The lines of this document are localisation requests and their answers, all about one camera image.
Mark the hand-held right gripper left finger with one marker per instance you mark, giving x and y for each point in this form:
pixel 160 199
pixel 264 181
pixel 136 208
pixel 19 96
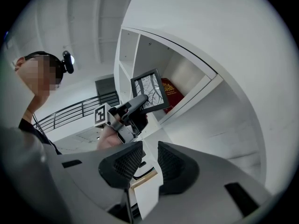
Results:
pixel 93 171

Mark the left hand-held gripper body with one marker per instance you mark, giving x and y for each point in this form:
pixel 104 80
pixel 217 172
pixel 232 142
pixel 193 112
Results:
pixel 102 115

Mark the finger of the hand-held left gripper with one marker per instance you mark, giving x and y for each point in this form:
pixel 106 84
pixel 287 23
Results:
pixel 140 123
pixel 135 104

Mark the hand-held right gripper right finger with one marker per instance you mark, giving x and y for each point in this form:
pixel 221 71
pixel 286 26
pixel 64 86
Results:
pixel 210 178

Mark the black picture frame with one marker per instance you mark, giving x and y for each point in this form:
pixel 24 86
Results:
pixel 149 90

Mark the white shelf compartment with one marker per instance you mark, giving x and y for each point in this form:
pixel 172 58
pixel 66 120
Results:
pixel 187 66

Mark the person's left forearm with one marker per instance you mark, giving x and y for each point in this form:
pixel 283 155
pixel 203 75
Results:
pixel 107 139

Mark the person's left hand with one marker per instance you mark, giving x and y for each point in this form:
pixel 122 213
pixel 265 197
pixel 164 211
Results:
pixel 116 118

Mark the black balcony railing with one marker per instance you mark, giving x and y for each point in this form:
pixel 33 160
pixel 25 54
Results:
pixel 70 112

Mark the red book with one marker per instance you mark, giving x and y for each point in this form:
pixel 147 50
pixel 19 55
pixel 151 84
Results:
pixel 174 97

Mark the white shelf hutch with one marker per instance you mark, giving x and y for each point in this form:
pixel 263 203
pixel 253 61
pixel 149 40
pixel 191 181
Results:
pixel 222 125

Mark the person's black shirt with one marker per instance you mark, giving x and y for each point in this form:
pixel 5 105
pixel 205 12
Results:
pixel 35 132

